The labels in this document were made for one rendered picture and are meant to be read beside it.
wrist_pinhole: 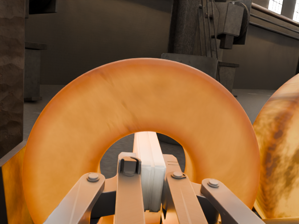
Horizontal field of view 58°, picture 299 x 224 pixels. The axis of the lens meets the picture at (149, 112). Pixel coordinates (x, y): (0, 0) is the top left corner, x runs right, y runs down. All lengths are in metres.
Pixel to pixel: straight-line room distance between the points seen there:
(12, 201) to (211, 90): 0.13
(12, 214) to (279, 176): 0.17
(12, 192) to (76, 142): 0.04
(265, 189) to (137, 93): 0.11
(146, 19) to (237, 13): 2.52
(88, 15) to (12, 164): 7.11
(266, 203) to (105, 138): 0.12
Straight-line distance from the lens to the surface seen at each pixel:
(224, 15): 7.83
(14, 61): 0.41
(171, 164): 0.17
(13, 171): 0.18
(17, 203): 0.19
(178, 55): 2.59
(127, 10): 7.89
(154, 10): 8.50
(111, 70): 0.16
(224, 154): 0.18
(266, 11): 12.16
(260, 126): 0.21
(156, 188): 0.16
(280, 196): 0.21
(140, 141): 0.18
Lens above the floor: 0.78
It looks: 11 degrees down
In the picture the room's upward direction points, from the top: 6 degrees clockwise
